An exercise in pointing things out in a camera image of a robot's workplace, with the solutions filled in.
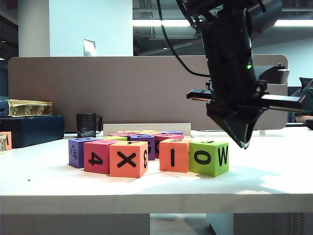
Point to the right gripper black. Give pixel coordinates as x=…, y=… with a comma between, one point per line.
x=234, y=96

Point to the green foam block printed W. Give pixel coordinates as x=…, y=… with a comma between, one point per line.
x=207, y=147

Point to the orange foam block printed I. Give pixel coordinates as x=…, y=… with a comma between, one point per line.
x=166, y=166

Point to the orange foam block printed X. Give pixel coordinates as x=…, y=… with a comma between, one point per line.
x=115, y=169

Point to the red foam block printed 4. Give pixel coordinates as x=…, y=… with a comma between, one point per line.
x=105, y=147

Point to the purple block with animal picture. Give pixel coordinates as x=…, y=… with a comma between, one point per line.
x=76, y=153

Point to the bare forearm of person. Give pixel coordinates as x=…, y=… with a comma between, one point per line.
x=304, y=118

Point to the yellow foam letter block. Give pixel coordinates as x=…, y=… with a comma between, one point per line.
x=151, y=131

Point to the green foam letter block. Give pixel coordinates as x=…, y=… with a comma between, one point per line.
x=113, y=138

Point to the metal divider foot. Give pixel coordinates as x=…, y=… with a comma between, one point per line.
x=262, y=133

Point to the black rounded desk item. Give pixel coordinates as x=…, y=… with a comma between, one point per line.
x=310, y=124

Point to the red foam block printed R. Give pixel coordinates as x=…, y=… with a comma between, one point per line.
x=168, y=136

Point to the person in dark green shirt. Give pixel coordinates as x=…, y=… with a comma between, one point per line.
x=308, y=93

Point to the red LED sign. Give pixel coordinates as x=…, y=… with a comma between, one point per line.
x=195, y=43

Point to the purple foam block printed D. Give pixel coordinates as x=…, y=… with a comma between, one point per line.
x=152, y=156

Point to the white under-desk leg panel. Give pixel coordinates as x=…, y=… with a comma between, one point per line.
x=220, y=224

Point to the grey under-desk panel with vent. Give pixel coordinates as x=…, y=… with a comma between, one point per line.
x=269, y=224

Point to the orange foam block printed 7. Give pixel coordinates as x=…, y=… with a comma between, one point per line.
x=129, y=132

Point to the long white ceiling light strip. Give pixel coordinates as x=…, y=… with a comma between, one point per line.
x=146, y=22

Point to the brown-grey desk divider panel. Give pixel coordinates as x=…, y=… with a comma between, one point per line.
x=97, y=93

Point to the black mug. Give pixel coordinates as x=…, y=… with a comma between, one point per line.
x=85, y=124

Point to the plain grey under-desk panel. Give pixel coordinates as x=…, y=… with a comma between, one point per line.
x=73, y=225

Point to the dark blue hard case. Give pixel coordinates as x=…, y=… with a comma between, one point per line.
x=36, y=129

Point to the yellow patterned flat box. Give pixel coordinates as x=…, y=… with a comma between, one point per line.
x=29, y=109

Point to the white round building column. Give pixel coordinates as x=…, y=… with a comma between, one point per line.
x=34, y=24

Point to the orange foam block printed 1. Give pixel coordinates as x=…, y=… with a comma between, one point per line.
x=9, y=144

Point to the blue box with white print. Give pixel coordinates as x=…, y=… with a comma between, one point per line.
x=3, y=107

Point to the tan picture block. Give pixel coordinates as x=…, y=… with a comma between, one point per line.
x=3, y=145

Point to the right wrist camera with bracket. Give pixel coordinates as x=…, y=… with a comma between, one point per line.
x=283, y=77

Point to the silver wall sign plate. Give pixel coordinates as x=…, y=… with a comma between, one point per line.
x=89, y=47

